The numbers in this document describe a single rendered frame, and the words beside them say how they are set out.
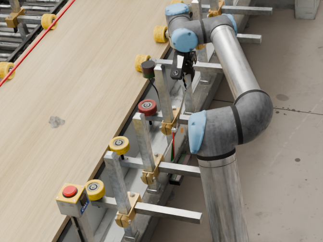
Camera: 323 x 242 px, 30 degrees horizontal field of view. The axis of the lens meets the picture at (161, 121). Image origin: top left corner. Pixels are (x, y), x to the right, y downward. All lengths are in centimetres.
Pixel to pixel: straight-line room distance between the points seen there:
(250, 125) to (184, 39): 57
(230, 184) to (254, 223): 151
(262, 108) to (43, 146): 110
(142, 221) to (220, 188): 71
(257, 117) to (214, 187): 24
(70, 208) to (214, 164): 45
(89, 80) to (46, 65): 28
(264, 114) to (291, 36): 290
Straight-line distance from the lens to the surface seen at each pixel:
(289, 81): 415
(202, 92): 295
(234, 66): 193
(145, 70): 238
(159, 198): 246
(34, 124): 266
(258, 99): 175
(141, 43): 301
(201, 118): 170
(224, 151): 171
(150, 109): 256
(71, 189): 182
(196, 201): 338
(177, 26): 219
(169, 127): 252
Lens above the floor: 248
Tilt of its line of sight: 39 degrees down
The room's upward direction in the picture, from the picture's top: 11 degrees counter-clockwise
